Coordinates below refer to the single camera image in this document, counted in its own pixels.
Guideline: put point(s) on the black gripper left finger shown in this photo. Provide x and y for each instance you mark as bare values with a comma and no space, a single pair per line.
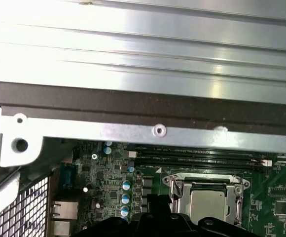
145,227

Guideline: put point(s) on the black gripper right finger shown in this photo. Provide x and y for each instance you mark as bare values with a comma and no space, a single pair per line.
175,227

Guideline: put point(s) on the metal socket cover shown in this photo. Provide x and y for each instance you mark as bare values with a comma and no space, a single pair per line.
184,202

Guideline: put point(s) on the silver CPU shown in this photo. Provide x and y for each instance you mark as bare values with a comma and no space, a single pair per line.
207,205

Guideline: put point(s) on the CPU socket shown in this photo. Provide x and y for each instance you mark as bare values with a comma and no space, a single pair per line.
202,178

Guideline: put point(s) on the black RAM slot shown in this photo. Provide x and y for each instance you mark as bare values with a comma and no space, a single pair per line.
194,151
207,166
194,158

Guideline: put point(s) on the small blue capacitor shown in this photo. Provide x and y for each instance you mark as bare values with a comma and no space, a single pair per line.
125,198
126,185
124,211
131,169
107,149

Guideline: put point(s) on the silver USB port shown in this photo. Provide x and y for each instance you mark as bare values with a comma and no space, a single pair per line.
64,229

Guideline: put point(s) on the silver network port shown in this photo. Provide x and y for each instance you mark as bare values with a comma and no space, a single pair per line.
64,209

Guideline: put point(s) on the silver board screw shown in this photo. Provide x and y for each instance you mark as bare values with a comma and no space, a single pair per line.
94,156

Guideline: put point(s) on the blue serial port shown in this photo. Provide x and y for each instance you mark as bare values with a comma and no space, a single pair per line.
67,175

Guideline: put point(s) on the green motherboard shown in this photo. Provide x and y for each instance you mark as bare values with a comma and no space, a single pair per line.
263,180

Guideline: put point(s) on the black PC case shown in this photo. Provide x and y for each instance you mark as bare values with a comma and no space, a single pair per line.
133,108

